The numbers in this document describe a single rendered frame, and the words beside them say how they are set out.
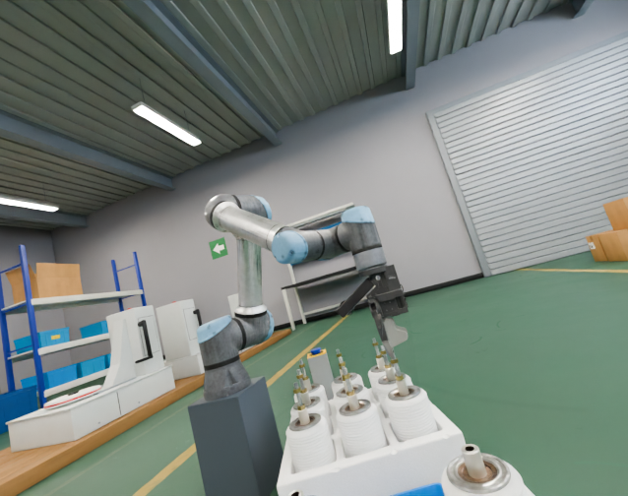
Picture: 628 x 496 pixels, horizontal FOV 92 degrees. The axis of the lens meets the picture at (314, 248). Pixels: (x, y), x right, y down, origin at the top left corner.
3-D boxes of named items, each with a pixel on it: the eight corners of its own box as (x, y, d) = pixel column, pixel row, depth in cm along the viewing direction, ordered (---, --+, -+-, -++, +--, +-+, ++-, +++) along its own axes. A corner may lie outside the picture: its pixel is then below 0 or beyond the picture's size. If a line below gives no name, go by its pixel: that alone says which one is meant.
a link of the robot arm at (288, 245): (189, 189, 95) (296, 227, 64) (220, 191, 103) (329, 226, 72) (187, 225, 98) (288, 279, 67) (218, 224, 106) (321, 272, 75)
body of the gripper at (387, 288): (409, 315, 67) (393, 262, 69) (371, 324, 69) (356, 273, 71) (408, 310, 74) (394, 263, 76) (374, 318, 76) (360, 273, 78)
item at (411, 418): (404, 468, 72) (381, 392, 75) (443, 459, 72) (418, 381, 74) (413, 496, 63) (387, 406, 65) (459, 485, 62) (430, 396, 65)
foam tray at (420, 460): (299, 587, 58) (276, 486, 60) (306, 468, 96) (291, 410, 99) (493, 527, 59) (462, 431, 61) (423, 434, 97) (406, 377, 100)
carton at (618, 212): (663, 218, 289) (651, 190, 294) (635, 226, 295) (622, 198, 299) (639, 223, 318) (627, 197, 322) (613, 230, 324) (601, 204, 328)
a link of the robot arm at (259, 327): (223, 346, 110) (218, 194, 104) (257, 335, 121) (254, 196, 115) (243, 356, 102) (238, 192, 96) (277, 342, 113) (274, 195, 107)
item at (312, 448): (297, 523, 65) (277, 434, 67) (318, 490, 73) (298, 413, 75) (337, 527, 60) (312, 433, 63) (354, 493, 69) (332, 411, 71)
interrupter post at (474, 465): (473, 483, 38) (465, 456, 38) (465, 471, 40) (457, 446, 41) (492, 478, 38) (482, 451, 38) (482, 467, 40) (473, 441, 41)
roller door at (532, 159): (485, 278, 502) (425, 110, 545) (483, 277, 514) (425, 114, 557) (730, 215, 421) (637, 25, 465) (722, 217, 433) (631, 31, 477)
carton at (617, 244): (658, 254, 289) (645, 223, 293) (628, 261, 295) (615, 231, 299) (635, 255, 317) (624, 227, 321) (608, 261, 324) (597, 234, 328)
